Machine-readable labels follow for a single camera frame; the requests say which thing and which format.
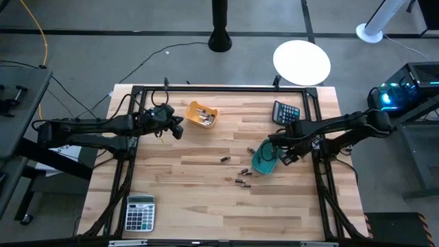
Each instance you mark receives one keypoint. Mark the grey side table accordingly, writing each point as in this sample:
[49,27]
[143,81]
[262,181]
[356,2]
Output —
[20,130]

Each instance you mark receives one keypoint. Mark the teal plastic bin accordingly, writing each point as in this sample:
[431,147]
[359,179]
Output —
[265,166]

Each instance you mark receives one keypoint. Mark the white paper sheet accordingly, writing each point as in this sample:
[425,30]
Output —
[68,152]

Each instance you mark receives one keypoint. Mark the yellow plastic bin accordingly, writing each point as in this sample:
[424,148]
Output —
[191,116]

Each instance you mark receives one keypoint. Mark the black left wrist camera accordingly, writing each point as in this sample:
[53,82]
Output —
[161,111]

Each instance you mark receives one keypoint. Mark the white tower fan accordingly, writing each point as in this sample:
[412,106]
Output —
[369,33]

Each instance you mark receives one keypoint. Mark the black pole stand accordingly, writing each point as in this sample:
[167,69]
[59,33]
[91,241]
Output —
[219,37]

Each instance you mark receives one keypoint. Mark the black caster wheel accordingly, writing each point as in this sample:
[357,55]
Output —
[26,219]

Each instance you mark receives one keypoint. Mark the black metal rig frame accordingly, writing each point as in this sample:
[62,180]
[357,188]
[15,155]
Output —
[223,88]

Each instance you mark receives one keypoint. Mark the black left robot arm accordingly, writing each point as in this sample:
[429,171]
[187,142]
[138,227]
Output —
[85,128]

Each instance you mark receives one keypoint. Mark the black hazard striped mat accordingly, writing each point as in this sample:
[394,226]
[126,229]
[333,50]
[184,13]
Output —
[394,230]

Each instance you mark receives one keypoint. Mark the white round table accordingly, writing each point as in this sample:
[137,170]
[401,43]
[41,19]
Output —
[302,61]

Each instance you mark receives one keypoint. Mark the silver metal bracket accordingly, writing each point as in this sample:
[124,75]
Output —
[319,244]
[127,243]

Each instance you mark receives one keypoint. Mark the computer tower with lights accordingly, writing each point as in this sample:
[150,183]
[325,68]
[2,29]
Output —
[411,85]

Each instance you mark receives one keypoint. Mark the black clamp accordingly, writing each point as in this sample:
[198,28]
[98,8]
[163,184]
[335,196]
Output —
[10,103]

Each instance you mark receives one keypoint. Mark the black desk calculator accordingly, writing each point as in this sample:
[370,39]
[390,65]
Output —
[284,111]

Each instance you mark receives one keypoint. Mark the black frame clip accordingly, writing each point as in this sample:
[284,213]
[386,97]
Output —
[166,83]
[276,81]

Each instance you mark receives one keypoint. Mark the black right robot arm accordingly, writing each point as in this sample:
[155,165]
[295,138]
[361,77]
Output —
[343,125]

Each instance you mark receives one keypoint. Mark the silver desk calculator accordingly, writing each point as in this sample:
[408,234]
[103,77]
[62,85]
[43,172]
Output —
[140,216]

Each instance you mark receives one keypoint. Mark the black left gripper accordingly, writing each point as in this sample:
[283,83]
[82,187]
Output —
[161,125]

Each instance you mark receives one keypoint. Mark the grey metal desk stand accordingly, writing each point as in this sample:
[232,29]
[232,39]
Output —
[418,154]

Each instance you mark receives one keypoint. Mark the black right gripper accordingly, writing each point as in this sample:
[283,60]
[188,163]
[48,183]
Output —
[295,144]

